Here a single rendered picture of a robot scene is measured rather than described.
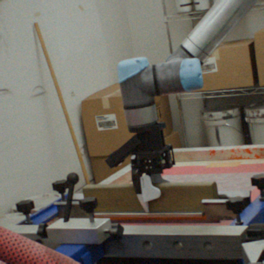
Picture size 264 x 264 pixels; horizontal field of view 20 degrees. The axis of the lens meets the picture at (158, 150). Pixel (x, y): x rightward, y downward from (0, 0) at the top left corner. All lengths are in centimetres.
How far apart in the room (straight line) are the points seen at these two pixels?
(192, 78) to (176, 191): 27
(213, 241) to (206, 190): 29
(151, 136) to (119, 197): 19
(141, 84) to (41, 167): 316
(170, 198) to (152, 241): 27
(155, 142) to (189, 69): 19
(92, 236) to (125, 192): 34
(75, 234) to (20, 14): 337
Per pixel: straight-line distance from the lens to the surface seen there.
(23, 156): 473
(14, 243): 117
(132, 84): 176
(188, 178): 224
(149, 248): 159
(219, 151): 237
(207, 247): 153
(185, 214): 180
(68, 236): 159
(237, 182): 212
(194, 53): 187
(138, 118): 177
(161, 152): 178
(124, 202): 188
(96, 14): 559
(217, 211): 176
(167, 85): 175
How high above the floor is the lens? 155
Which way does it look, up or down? 13 degrees down
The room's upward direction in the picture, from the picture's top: 10 degrees counter-clockwise
